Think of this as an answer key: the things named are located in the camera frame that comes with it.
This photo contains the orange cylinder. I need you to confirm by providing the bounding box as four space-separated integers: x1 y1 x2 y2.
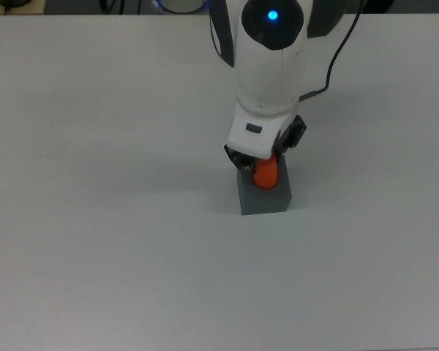
251 155 280 191

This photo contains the grey block with round hole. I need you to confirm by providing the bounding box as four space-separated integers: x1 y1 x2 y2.
236 153 293 216

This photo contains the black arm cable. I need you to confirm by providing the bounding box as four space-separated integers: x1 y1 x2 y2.
299 0 365 100

